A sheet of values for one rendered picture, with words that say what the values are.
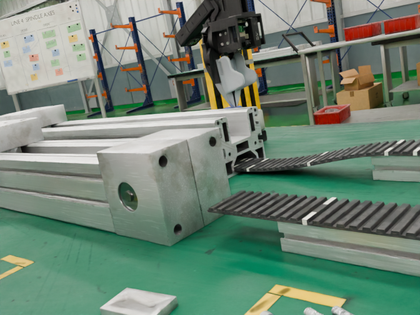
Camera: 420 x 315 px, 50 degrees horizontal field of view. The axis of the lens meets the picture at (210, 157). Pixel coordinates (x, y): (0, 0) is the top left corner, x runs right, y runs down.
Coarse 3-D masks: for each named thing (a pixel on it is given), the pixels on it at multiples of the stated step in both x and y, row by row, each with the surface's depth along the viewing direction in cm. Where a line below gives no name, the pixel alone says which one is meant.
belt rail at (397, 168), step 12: (372, 156) 51; (384, 156) 50; (396, 156) 49; (408, 156) 48; (384, 168) 51; (396, 168) 50; (408, 168) 49; (384, 180) 50; (396, 180) 50; (408, 180) 49
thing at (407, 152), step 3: (417, 141) 50; (414, 144) 49; (417, 144) 49; (408, 147) 48; (411, 147) 48; (414, 147) 48; (417, 147) 48; (405, 150) 48; (408, 150) 47; (411, 150) 48; (414, 150) 47; (417, 150) 47; (402, 153) 47; (405, 153) 47; (408, 153) 47; (411, 153) 47; (414, 153) 47; (417, 153) 46
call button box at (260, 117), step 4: (260, 112) 82; (256, 116) 81; (260, 116) 82; (256, 120) 81; (260, 120) 82; (264, 128) 83; (264, 132) 83; (260, 136) 82; (264, 136) 83; (264, 140) 83
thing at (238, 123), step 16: (176, 112) 80; (192, 112) 75; (208, 112) 72; (224, 112) 69; (240, 112) 67; (256, 112) 68; (48, 128) 97; (64, 128) 90; (80, 128) 85; (96, 128) 81; (112, 128) 78; (128, 128) 75; (144, 128) 72; (160, 128) 69; (176, 128) 67; (192, 128) 64; (224, 128) 63; (240, 128) 68; (256, 128) 68; (224, 144) 63; (240, 144) 68; (256, 144) 68; (224, 160) 63
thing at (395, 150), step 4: (404, 140) 52; (412, 140) 51; (396, 144) 51; (400, 144) 51; (404, 144) 50; (408, 144) 50; (392, 148) 49; (396, 148) 50; (400, 148) 49; (404, 148) 49; (384, 152) 49; (388, 152) 48; (392, 152) 48; (396, 152) 48; (400, 152) 48
